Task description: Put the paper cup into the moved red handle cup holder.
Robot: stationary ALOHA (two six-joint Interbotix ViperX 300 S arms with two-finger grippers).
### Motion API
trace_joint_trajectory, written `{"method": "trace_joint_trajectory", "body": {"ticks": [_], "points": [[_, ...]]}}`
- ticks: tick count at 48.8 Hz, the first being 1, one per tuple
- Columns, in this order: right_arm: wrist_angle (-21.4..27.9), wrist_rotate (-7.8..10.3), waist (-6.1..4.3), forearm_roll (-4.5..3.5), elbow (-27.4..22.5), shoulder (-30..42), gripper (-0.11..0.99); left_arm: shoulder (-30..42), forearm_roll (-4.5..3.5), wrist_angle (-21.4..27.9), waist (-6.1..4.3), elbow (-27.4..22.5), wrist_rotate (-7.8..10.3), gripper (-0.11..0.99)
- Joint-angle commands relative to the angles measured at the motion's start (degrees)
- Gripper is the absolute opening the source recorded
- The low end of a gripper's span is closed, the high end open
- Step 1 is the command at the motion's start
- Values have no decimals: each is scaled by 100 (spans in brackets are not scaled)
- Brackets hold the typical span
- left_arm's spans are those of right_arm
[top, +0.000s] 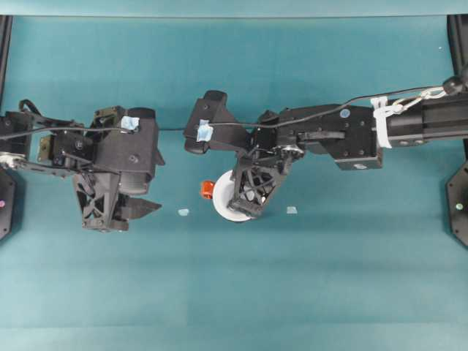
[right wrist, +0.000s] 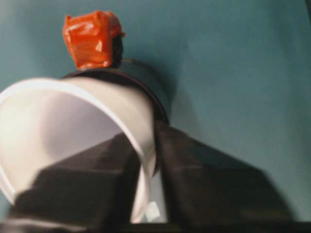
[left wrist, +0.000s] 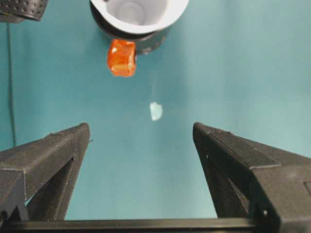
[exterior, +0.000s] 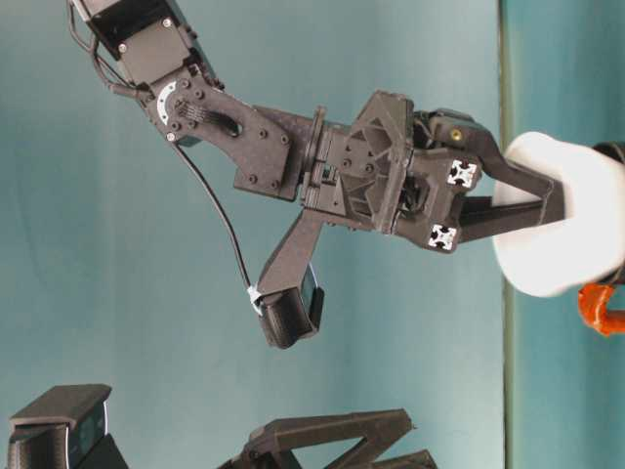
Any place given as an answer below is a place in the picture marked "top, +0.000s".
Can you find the white paper cup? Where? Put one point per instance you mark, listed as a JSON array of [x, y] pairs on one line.
[[221, 194]]

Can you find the small white paper scrap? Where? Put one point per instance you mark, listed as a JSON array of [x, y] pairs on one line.
[[183, 212], [291, 210]]

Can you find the pale blue tape piece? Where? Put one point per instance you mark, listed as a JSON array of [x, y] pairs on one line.
[[204, 129], [131, 123]]

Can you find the silver carabiner clip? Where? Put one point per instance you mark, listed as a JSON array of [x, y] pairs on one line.
[[432, 92], [11, 159]]

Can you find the blue-green table cloth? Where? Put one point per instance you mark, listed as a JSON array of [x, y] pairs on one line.
[[234, 285]]

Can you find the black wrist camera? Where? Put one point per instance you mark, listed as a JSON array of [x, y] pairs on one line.
[[135, 153], [215, 113]]

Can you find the black frame rail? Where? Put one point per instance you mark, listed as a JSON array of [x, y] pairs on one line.
[[5, 55], [459, 44]]

